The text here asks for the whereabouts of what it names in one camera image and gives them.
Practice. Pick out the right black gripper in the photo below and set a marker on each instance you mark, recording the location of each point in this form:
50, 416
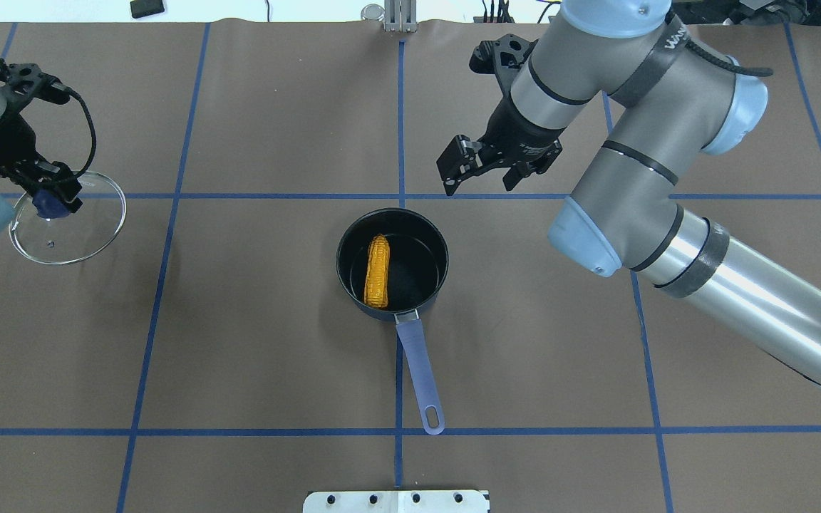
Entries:
517, 127

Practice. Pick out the glass pot lid blue knob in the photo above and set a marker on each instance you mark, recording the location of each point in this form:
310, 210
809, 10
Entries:
47, 232

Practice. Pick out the yellow corn cob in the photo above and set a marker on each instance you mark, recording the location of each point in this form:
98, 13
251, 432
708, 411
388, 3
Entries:
375, 289

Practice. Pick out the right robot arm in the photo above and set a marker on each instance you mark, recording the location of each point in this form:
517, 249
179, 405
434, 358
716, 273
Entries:
681, 98

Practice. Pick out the blue saucepan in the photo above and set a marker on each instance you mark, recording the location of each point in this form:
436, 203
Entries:
418, 268

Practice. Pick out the small black device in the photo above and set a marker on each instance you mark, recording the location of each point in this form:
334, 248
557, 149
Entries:
139, 9

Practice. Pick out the aluminium frame post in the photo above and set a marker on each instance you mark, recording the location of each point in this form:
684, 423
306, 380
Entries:
400, 16

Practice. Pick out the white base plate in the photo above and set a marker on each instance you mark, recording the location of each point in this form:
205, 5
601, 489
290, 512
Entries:
427, 500

